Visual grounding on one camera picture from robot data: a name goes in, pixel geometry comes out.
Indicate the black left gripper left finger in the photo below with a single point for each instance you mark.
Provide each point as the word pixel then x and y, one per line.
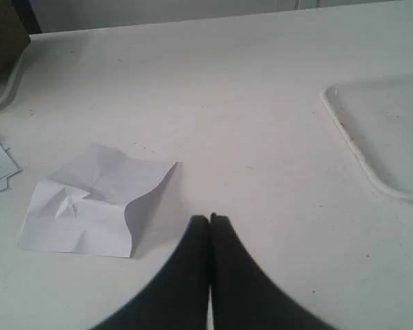
pixel 177 297

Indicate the crumpled white paper sheet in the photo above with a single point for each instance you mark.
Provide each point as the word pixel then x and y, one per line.
pixel 98 203

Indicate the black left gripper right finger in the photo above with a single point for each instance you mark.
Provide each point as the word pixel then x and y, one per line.
pixel 243 297

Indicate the white plastic tray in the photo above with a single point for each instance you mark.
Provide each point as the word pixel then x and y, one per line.
pixel 375 118

